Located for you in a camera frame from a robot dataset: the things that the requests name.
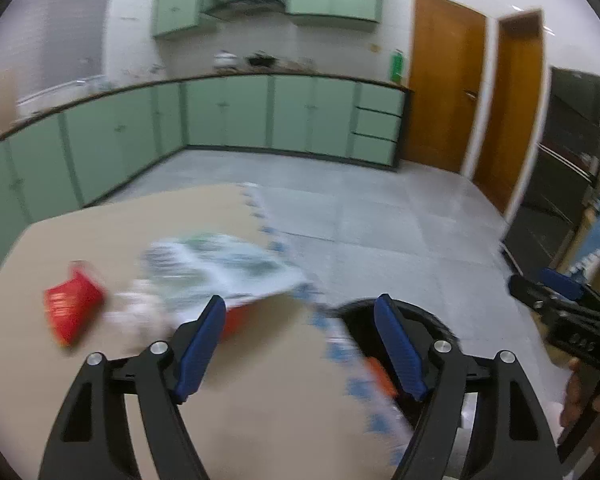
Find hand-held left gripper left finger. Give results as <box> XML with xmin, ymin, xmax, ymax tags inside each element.
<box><xmin>37</xmin><ymin>295</ymin><xmax>228</xmax><ymax>480</ymax></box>

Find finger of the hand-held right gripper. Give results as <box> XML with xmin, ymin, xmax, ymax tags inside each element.
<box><xmin>539</xmin><ymin>267</ymin><xmax>587</xmax><ymax>302</ymax></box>
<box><xmin>508</xmin><ymin>275</ymin><xmax>568</xmax><ymax>317</ymax></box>

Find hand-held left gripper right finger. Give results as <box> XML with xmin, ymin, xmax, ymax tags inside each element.
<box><xmin>374</xmin><ymin>293</ymin><xmax>563</xmax><ymax>480</ymax></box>

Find large orange foam net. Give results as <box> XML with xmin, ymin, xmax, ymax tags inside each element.
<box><xmin>365</xmin><ymin>357</ymin><xmax>397</xmax><ymax>402</ymax></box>

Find black trash bin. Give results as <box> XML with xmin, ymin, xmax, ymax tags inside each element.
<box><xmin>337</xmin><ymin>299</ymin><xmax>468</xmax><ymax>433</ymax></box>

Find person's right hand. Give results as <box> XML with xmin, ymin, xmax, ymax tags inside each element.
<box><xmin>559</xmin><ymin>355</ymin><xmax>600</xmax><ymax>432</ymax></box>

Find small red wrapper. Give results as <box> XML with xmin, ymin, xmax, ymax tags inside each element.
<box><xmin>220</xmin><ymin>305</ymin><xmax>252</xmax><ymax>339</ymax></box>

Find white crumpled plastic bag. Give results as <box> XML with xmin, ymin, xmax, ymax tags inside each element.
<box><xmin>105</xmin><ymin>280</ymin><xmax>177</xmax><ymax>347</ymax></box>

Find white green printed wrapper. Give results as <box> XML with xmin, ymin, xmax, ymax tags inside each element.
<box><xmin>140</xmin><ymin>234</ymin><xmax>308</xmax><ymax>311</ymax></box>

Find black cabinet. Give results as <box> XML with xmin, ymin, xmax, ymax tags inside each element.
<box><xmin>502</xmin><ymin>66</ymin><xmax>600</xmax><ymax>276</ymax></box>

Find red snack packet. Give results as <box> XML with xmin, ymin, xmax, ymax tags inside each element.
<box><xmin>43</xmin><ymin>261</ymin><xmax>106</xmax><ymax>348</ymax></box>

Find narrow wooden door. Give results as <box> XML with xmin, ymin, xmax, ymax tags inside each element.
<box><xmin>472</xmin><ymin>8</ymin><xmax>548</xmax><ymax>216</ymax></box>

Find wide wooden door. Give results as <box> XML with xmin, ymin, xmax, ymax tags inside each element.
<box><xmin>402</xmin><ymin>0</ymin><xmax>488</xmax><ymax>176</ymax></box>

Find green base cabinets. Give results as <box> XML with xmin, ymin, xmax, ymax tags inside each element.
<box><xmin>0</xmin><ymin>72</ymin><xmax>412</xmax><ymax>286</ymax></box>

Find green bottle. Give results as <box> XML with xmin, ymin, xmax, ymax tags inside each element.
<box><xmin>389</xmin><ymin>49</ymin><xmax>406</xmax><ymax>85</ymax></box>

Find range hood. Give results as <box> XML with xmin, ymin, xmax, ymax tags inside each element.
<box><xmin>200</xmin><ymin>0</ymin><xmax>288</xmax><ymax>22</ymax></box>

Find grey window blind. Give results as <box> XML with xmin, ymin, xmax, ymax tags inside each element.
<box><xmin>0</xmin><ymin>0</ymin><xmax>118</xmax><ymax>103</ymax></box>

